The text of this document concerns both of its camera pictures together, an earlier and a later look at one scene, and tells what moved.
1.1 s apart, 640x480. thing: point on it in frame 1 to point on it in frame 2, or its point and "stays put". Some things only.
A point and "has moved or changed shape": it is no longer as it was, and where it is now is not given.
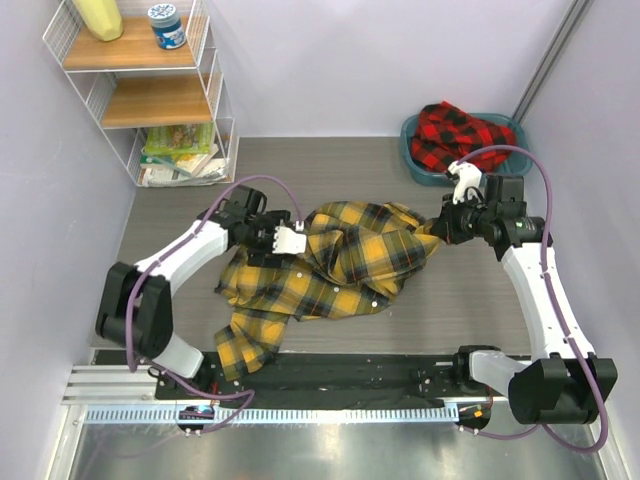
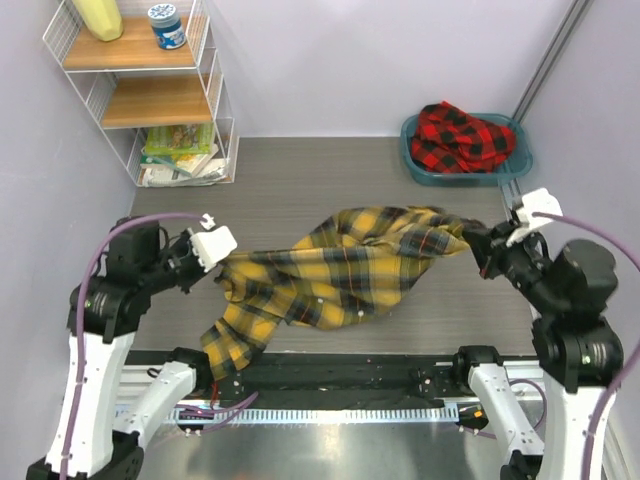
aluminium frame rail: (579, 9) stays put
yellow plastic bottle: (102, 17) stays put
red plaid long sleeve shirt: (443, 134) stays put
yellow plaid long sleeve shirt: (350, 265) has moved or changed shape
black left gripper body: (259, 239) to (180, 262)
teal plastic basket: (517, 163) stays put
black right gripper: (446, 228) to (494, 241)
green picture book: (180, 139) stays put
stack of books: (181, 159) stays put
